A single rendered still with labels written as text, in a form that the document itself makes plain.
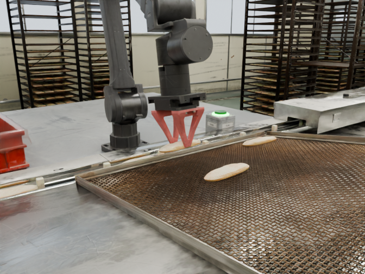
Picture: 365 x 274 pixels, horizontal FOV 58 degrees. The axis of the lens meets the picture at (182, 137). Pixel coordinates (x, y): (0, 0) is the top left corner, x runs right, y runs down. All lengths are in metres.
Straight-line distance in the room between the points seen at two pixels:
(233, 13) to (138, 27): 2.14
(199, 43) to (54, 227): 0.34
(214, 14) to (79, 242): 6.37
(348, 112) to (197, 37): 0.80
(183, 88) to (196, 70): 5.82
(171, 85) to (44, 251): 0.35
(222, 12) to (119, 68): 5.92
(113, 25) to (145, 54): 4.84
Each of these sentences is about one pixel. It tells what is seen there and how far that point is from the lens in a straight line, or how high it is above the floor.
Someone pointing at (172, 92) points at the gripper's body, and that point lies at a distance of 0.60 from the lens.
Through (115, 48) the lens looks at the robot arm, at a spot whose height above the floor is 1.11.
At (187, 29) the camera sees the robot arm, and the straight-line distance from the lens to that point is 0.54.
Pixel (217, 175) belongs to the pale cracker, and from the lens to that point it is 0.52.
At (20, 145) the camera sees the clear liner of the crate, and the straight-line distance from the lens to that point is 0.88.
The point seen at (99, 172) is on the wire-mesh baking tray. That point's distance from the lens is 0.64.
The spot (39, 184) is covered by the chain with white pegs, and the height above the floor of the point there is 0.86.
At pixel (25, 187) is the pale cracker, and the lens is 0.71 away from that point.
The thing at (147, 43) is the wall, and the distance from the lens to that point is 5.80.
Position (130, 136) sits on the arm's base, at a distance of 0.94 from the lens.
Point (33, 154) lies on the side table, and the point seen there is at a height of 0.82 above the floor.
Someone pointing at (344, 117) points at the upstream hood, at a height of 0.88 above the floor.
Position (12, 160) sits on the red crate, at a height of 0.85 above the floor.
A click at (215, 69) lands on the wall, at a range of 6.72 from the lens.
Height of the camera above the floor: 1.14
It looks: 17 degrees down
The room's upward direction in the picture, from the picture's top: straight up
